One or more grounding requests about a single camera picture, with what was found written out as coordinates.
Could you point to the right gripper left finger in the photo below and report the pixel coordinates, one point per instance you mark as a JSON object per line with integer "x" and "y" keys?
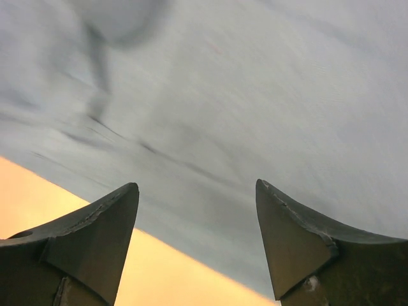
{"x": 76, "y": 259}

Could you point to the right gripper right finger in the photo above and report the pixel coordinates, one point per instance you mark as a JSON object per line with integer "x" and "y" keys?
{"x": 315, "y": 260}

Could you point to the grey long sleeve shirt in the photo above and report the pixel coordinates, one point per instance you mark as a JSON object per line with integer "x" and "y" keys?
{"x": 197, "y": 100}

